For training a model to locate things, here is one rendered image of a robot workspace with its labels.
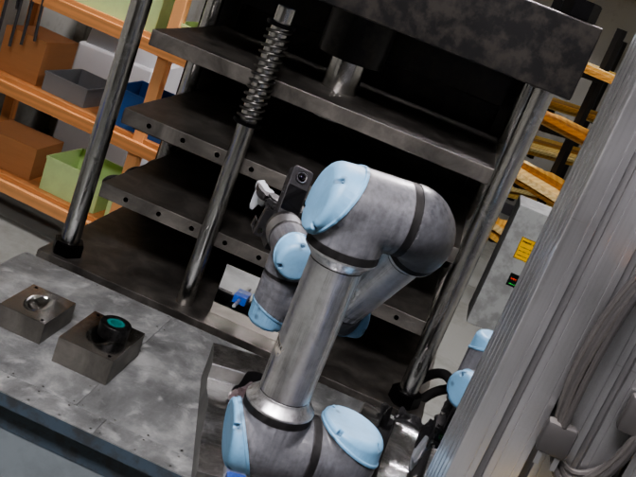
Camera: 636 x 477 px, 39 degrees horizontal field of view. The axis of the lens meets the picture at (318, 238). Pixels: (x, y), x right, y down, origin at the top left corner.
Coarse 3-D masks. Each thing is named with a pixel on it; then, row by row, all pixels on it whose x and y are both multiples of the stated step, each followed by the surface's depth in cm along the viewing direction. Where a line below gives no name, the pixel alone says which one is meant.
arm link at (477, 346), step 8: (480, 336) 180; (488, 336) 180; (472, 344) 181; (480, 344) 179; (472, 352) 181; (480, 352) 179; (464, 360) 183; (472, 360) 180; (464, 368) 182; (472, 368) 180
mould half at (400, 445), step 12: (372, 408) 228; (372, 420) 224; (396, 420) 227; (396, 432) 223; (408, 432) 224; (396, 444) 221; (408, 444) 222; (384, 456) 218; (396, 456) 218; (408, 456) 219; (432, 456) 221; (384, 468) 213; (396, 468) 215; (408, 468) 217
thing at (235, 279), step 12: (228, 264) 277; (240, 264) 280; (252, 264) 284; (228, 276) 278; (240, 276) 277; (252, 276) 276; (228, 288) 279; (240, 288) 278; (252, 288) 277; (216, 300) 280; (228, 300) 280; (216, 312) 282; (228, 312) 281; (240, 312) 280; (240, 324) 281; (252, 324) 280; (276, 336) 279
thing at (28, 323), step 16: (32, 288) 238; (0, 304) 224; (16, 304) 227; (32, 304) 233; (48, 304) 236; (64, 304) 236; (0, 320) 225; (16, 320) 224; (32, 320) 223; (48, 320) 225; (64, 320) 236; (32, 336) 225; (48, 336) 229
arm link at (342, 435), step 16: (320, 416) 147; (336, 416) 146; (352, 416) 149; (320, 432) 143; (336, 432) 143; (352, 432) 144; (368, 432) 147; (320, 448) 142; (336, 448) 143; (352, 448) 142; (368, 448) 143; (320, 464) 142; (336, 464) 143; (352, 464) 143; (368, 464) 144
